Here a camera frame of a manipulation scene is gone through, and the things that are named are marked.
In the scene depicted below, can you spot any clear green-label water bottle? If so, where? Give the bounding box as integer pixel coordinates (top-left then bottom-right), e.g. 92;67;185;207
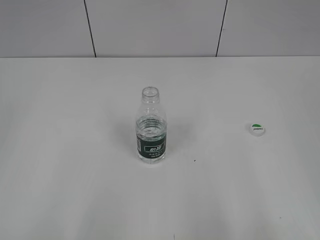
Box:
135;86;167;164

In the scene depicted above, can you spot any white green bottle cap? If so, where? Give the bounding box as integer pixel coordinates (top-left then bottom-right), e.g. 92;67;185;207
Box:
249;123;266;137

